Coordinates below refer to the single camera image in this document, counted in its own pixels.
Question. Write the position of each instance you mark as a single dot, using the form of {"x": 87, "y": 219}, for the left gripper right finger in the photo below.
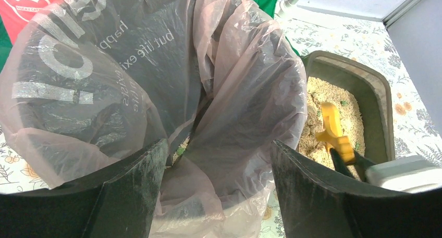
{"x": 316, "y": 201}

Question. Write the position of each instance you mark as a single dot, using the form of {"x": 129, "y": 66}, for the pink patterned garment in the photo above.
{"x": 16, "y": 14}

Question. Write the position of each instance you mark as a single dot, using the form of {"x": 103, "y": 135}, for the dark green garment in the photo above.
{"x": 5, "y": 46}

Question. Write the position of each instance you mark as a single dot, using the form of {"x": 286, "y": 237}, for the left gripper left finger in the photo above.
{"x": 116, "y": 201}

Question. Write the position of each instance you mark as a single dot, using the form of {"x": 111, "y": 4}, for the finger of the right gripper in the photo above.
{"x": 339, "y": 164}
{"x": 361, "y": 165}

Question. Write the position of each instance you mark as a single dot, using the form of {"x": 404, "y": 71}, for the grey litter box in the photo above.
{"x": 363, "y": 98}

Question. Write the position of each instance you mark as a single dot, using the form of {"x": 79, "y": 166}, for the floral floor mat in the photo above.
{"x": 366, "y": 42}

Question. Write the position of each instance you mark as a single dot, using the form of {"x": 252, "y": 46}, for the trash bin with plastic liner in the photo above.
{"x": 90, "y": 82}

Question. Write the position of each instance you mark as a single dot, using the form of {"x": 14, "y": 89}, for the yellow litter scoop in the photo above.
{"x": 332, "y": 134}

